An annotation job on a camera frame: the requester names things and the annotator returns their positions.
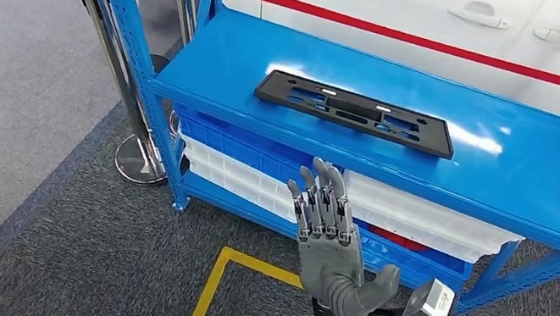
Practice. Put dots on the blue metal shelf rack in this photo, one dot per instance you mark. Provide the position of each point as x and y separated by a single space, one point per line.
226 73

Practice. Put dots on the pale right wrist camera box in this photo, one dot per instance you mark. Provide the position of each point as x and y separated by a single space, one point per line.
428 307

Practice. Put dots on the black plastic plate bracket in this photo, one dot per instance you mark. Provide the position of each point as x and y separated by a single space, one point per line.
354 107

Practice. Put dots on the blue plastic crate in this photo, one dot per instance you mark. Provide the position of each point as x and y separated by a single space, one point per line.
237 144
410 264

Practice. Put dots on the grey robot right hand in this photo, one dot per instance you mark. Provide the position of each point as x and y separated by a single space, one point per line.
326 255

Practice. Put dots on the red item in crate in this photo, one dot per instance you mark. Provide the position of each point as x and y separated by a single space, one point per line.
397 238

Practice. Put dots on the red barrier belt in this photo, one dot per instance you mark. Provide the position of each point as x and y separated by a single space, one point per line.
392 30

